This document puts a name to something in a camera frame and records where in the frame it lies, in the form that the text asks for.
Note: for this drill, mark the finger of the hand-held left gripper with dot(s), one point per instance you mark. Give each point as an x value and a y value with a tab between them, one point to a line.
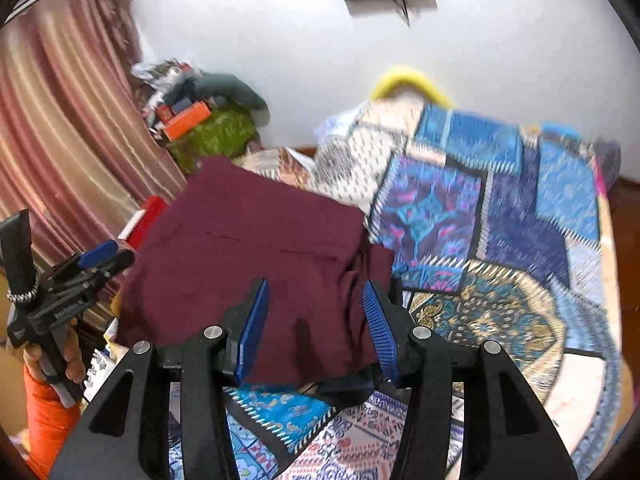
120	262
97	254

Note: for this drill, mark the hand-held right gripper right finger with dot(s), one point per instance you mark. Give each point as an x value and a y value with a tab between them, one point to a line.
380	330

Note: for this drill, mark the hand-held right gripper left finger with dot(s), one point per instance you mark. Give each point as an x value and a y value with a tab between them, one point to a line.
252	325

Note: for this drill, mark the maroon button shirt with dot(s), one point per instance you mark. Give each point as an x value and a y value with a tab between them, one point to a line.
260	250

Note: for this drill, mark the person's left forearm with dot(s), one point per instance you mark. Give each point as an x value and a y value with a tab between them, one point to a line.
47	425

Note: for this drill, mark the dark blue folded clothes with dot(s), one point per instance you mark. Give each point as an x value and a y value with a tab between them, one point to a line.
345	387

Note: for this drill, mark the person's left hand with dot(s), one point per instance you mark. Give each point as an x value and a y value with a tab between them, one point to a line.
72	360

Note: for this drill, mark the red box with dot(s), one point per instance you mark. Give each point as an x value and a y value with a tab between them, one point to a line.
147	217

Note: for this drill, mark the blue patchwork bedsheet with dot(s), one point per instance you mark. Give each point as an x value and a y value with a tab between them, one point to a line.
475	240

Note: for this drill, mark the pink striped curtain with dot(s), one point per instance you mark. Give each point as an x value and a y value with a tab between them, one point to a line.
75	125

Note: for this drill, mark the orange box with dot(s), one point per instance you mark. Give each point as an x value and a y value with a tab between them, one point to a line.
186	120

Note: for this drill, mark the green patterned cloth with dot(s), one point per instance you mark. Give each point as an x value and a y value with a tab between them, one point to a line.
215	135

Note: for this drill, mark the beige patterned cloth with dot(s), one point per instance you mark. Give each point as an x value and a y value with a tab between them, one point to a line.
280	165

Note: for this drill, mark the pile of assorted clutter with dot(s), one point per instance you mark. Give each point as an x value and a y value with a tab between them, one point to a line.
160	85

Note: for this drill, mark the grey plush toy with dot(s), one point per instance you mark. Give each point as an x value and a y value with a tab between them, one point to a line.
230	91

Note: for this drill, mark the yellow curved cushion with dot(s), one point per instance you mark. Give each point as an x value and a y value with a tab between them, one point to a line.
407	80

